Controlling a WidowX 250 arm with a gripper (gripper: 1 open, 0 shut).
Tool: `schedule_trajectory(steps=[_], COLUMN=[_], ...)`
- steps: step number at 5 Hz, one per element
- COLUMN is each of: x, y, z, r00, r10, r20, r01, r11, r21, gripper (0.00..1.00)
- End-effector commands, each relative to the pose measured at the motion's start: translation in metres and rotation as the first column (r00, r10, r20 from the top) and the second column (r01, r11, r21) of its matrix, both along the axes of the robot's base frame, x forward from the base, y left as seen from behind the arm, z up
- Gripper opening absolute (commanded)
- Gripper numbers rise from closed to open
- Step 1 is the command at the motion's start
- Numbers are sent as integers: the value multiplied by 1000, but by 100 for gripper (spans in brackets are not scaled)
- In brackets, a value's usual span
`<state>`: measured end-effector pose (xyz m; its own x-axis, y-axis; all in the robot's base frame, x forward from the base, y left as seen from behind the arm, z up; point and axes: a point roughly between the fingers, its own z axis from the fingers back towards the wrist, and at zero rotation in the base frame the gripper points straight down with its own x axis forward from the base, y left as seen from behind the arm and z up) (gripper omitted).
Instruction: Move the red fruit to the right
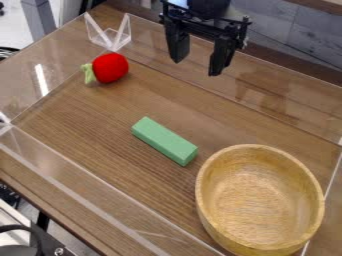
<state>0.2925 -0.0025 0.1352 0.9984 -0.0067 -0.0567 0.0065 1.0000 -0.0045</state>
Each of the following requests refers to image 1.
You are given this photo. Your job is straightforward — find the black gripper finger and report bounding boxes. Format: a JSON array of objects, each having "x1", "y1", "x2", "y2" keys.
[
  {"x1": 208, "y1": 35, "x2": 235, "y2": 76},
  {"x1": 164, "y1": 23, "x2": 189, "y2": 63}
]

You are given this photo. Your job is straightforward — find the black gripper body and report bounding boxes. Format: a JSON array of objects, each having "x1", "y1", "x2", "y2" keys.
[{"x1": 160, "y1": 0, "x2": 251, "y2": 49}]

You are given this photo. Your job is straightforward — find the red plush strawberry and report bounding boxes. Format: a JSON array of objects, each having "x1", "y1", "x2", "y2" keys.
[{"x1": 81, "y1": 53, "x2": 129, "y2": 84}]

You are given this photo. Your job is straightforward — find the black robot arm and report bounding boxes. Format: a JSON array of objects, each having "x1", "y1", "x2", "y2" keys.
[{"x1": 159, "y1": 0, "x2": 252, "y2": 76}]

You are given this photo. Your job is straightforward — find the green rectangular block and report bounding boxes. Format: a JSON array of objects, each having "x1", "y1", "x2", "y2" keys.
[{"x1": 131, "y1": 117, "x2": 197, "y2": 166}]

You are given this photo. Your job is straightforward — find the wooden bowl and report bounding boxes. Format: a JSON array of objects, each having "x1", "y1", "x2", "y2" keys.
[{"x1": 195, "y1": 144, "x2": 324, "y2": 256}]

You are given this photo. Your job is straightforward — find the clear acrylic tray wall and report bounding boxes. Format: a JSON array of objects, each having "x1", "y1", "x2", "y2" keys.
[{"x1": 0, "y1": 18, "x2": 342, "y2": 256}]

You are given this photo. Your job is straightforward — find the grey table leg post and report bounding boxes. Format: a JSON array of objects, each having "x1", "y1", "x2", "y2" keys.
[{"x1": 20, "y1": 0, "x2": 56, "y2": 41}]

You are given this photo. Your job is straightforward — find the black equipment with cable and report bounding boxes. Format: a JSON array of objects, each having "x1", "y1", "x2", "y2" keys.
[{"x1": 0, "y1": 224, "x2": 76, "y2": 256}]

